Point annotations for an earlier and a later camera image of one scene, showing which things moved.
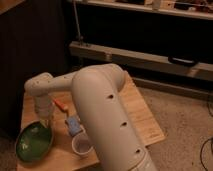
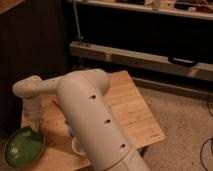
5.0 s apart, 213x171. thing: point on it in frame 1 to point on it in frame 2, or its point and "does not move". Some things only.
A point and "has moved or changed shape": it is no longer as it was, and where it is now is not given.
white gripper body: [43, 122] to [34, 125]
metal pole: [77, 22] does not move
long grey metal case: [202, 70] does not move
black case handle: [182, 61] does not move
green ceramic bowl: [34, 142] has moved or changed shape
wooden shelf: [199, 9] does not move
